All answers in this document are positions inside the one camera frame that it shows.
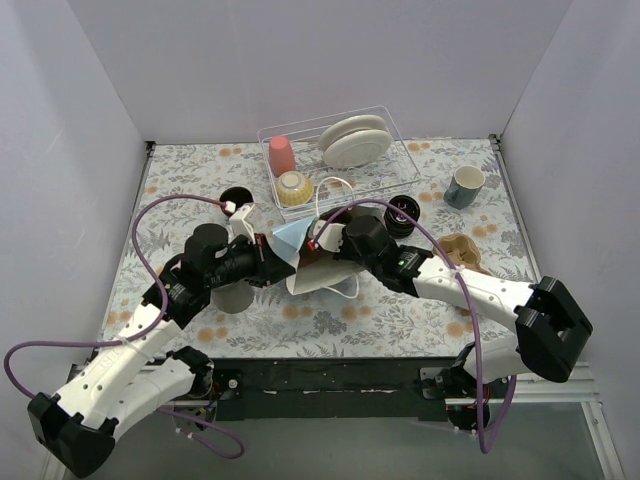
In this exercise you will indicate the white plate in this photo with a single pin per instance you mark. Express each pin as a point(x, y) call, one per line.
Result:
point(350, 125)
point(357, 149)

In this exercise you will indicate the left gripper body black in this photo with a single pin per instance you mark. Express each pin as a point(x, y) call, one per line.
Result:
point(267, 261)

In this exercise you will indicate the stack of black cups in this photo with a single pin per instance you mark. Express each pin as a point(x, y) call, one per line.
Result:
point(234, 198)

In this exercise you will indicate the pink plastic cup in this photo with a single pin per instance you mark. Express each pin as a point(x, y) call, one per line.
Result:
point(281, 155)

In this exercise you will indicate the aluminium frame rail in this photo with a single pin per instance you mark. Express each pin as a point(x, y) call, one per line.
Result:
point(581, 388)

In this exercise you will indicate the light blue paper bag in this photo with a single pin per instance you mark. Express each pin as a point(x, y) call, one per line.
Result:
point(316, 270)

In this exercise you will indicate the grey blue mug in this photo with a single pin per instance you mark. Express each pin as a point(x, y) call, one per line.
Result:
point(466, 183)

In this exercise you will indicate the yellow dotted bowl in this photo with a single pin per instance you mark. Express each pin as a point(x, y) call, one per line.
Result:
point(293, 189)

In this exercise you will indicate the rear white plate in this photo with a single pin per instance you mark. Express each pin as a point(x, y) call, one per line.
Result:
point(350, 125)

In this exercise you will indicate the floral table mat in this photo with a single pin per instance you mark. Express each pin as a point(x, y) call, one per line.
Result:
point(177, 193)

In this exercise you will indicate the front white plate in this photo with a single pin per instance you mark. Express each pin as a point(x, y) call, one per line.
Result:
point(357, 149)

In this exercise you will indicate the grey straw holder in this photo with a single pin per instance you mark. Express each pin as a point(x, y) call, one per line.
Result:
point(234, 298)

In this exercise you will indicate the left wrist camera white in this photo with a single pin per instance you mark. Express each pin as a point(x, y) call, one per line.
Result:
point(239, 221)

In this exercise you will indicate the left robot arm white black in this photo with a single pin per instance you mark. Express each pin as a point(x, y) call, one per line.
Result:
point(81, 422)

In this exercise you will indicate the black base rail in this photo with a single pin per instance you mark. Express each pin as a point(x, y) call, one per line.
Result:
point(338, 387)

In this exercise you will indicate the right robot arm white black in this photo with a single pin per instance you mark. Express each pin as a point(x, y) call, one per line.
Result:
point(548, 329)

